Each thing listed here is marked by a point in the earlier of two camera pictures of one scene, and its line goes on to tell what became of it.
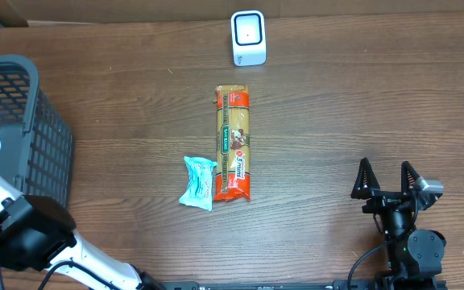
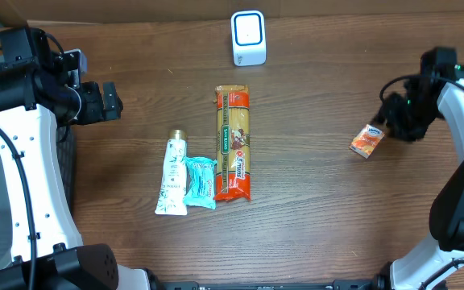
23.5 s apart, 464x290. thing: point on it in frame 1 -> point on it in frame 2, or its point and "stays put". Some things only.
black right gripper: x=361 y=190 -> x=408 y=134
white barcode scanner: x=248 y=38 stays put
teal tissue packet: x=200 y=190 stays put
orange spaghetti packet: x=233 y=160 stays put
